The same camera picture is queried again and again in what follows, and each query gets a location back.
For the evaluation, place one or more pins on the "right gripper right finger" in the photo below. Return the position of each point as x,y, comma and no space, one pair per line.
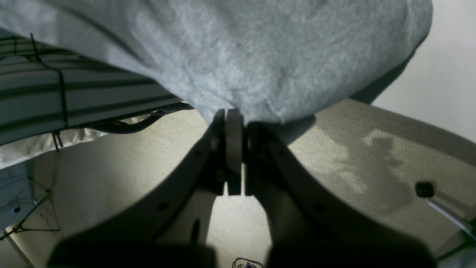
309,226

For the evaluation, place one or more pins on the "grey t-shirt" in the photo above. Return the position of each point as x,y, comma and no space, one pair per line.
275,61

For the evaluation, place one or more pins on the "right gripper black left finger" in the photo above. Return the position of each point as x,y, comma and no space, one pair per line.
169,226

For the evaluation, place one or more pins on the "black tipped metal rod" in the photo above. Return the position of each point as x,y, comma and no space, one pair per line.
426,191

